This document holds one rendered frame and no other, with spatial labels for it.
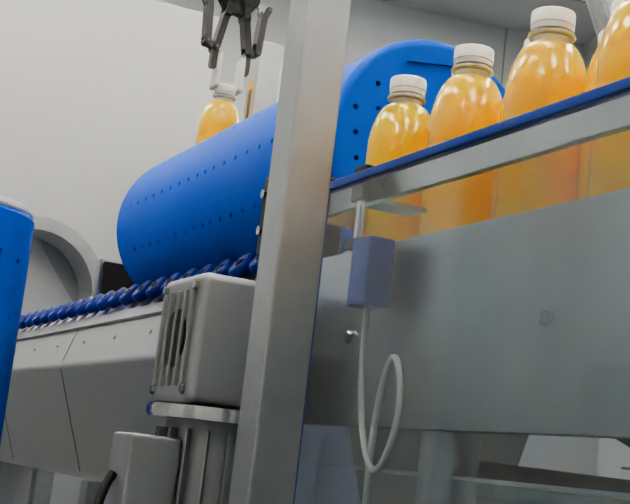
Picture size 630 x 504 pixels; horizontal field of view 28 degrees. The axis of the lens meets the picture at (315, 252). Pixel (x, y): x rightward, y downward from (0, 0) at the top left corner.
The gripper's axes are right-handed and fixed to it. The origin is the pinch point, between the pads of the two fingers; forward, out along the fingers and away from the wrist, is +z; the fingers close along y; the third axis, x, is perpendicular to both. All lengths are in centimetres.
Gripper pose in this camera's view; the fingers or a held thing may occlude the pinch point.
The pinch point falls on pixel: (228, 73)
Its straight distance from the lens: 228.7
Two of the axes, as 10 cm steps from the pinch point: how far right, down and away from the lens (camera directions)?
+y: -9.0, -1.7, -4.0
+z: -1.1, 9.8, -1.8
